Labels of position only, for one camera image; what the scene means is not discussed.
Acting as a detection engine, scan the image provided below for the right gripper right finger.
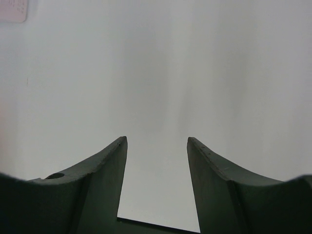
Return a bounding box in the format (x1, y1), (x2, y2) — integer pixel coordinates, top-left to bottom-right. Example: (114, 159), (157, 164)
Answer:
(187, 137), (312, 234)

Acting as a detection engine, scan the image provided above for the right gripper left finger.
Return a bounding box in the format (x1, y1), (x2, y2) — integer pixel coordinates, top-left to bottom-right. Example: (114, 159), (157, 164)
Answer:
(0, 136), (127, 234)

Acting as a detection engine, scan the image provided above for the white wall label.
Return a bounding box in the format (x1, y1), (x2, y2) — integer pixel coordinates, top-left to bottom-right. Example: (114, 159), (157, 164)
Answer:
(0, 0), (28, 23)

